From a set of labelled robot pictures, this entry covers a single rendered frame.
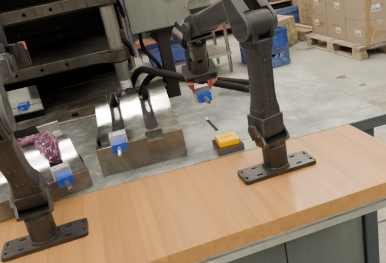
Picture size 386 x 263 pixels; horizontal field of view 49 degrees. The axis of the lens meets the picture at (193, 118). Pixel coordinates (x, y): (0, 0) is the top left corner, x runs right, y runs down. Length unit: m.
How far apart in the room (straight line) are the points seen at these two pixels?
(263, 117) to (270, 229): 0.27
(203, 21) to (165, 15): 0.92
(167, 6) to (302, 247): 1.21
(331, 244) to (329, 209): 0.63
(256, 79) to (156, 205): 0.40
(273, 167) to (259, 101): 0.18
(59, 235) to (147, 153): 0.36
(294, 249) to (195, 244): 0.71
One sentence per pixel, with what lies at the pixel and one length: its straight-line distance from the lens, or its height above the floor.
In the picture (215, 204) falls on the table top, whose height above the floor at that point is 0.80.
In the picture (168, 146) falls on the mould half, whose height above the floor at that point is 0.85.
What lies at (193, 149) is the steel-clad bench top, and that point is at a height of 0.80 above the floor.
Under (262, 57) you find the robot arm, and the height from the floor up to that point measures 1.10.
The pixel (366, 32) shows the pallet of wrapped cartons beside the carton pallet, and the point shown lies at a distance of 4.92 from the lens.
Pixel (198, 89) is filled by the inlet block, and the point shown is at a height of 0.96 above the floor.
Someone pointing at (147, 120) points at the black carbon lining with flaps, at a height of 0.88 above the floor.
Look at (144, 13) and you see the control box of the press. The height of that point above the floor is 1.16.
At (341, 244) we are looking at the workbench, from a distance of 1.65.
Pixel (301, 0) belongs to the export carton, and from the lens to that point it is 6.61.
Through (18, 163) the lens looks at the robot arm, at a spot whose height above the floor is 1.03.
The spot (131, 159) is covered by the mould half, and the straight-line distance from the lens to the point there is 1.28.
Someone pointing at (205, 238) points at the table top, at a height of 0.80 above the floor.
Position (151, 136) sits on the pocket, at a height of 0.87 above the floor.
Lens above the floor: 1.35
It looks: 20 degrees down
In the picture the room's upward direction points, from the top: 12 degrees counter-clockwise
